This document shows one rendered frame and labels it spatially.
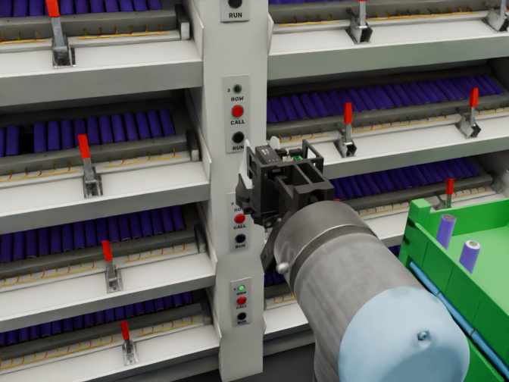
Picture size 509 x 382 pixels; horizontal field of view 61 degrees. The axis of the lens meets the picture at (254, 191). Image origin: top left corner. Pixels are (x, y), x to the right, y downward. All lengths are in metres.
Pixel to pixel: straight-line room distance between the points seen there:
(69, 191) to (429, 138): 0.65
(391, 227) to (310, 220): 0.60
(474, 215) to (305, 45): 0.35
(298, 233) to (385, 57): 0.44
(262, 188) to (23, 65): 0.36
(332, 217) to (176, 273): 0.49
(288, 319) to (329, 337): 0.68
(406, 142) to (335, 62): 0.24
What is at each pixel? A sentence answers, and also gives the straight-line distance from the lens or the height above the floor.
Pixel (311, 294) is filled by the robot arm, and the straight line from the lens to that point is 0.35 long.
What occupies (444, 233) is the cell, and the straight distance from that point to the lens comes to 0.63.
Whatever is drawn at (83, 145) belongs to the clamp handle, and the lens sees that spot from 0.69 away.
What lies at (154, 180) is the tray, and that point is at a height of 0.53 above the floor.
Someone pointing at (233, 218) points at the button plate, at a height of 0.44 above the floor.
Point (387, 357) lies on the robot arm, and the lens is 0.30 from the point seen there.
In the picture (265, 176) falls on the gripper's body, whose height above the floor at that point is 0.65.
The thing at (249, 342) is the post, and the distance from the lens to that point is 0.99.
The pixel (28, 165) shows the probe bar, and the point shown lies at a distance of 0.75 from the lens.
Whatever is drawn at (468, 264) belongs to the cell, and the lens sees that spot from 0.60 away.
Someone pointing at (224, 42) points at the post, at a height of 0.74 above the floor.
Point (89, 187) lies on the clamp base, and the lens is 0.72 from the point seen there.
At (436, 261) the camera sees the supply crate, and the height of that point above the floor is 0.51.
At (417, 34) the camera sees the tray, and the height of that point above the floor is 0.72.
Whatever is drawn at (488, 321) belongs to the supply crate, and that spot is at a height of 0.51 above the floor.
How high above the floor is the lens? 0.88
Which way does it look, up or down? 31 degrees down
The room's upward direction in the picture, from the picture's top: straight up
